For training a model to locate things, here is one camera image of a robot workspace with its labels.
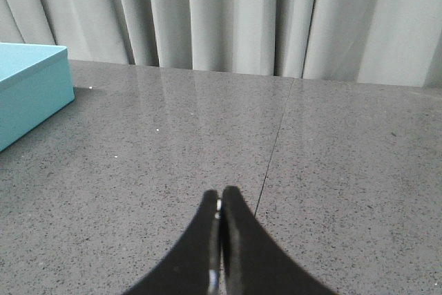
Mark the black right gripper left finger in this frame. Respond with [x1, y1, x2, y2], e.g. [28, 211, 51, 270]
[125, 190, 221, 295]

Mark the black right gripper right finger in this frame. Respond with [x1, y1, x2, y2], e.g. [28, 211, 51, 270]
[220, 186, 335, 294]

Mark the light blue plastic box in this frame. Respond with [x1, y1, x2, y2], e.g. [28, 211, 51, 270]
[1, 42, 75, 150]

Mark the white pleated curtain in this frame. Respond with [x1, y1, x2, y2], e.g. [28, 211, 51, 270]
[1, 0, 441, 87]

